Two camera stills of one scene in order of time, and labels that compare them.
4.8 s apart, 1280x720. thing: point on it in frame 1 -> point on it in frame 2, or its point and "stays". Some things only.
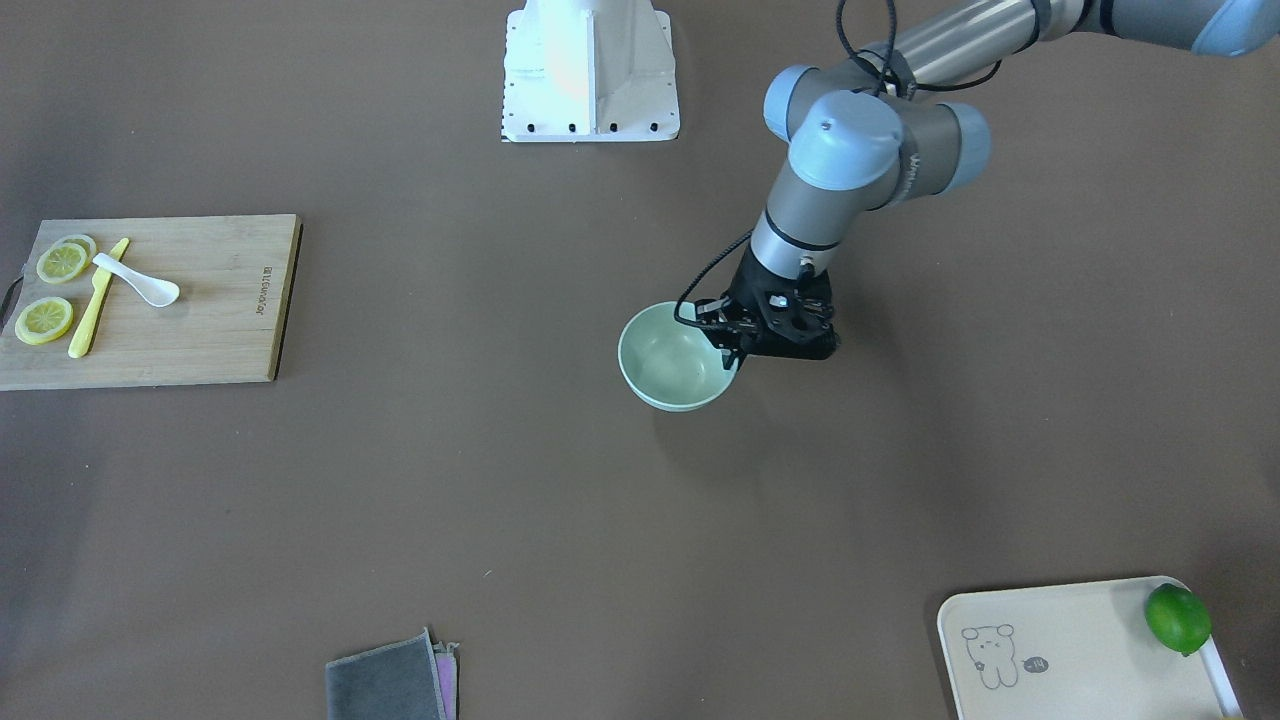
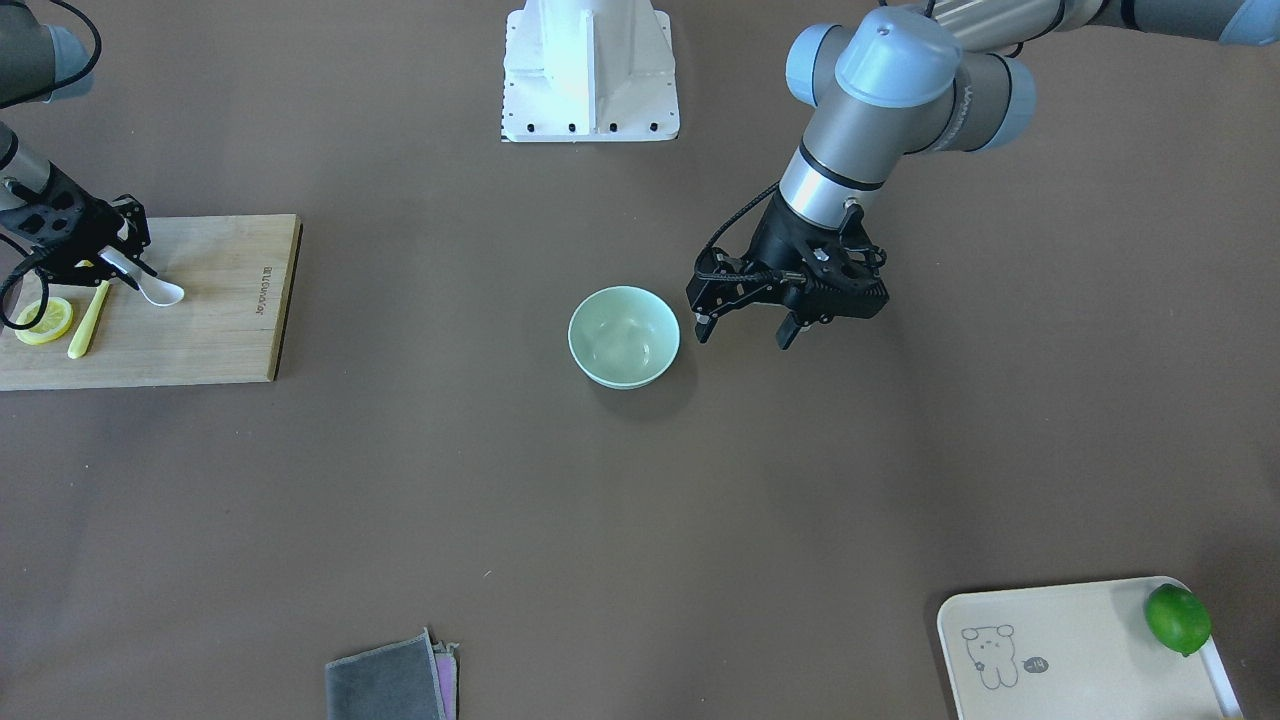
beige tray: [1076, 652] stays
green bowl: [671, 364] -> [624, 337]
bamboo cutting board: [234, 276] stays
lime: [1178, 617] stays
